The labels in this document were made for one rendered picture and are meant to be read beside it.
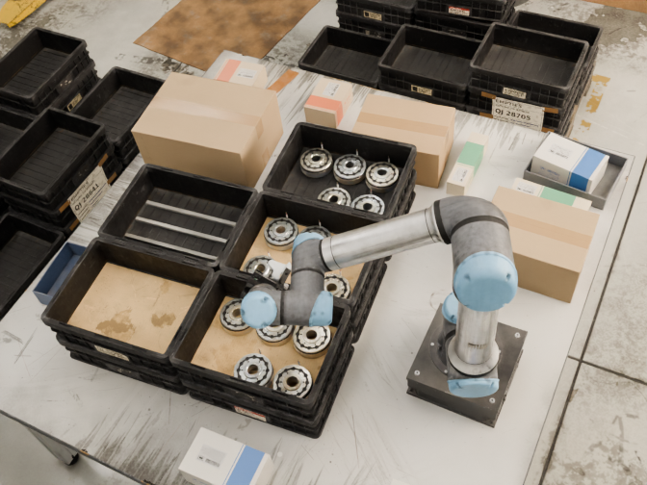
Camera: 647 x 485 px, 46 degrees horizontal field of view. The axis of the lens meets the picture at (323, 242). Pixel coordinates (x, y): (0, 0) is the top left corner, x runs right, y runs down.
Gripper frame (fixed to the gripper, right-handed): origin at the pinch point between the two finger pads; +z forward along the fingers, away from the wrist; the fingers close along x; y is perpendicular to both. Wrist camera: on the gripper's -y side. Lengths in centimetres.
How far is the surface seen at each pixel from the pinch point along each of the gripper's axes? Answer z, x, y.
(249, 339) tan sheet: 13.4, 17.9, -0.4
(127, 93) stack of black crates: 156, -18, 99
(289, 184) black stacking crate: 50, -23, 12
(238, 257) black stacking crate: 27.2, 2.0, 13.9
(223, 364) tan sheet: 8.9, 26.2, 2.4
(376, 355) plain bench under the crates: 20.9, 6.0, -34.2
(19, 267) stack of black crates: 109, 62, 91
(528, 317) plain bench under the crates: 25, -25, -67
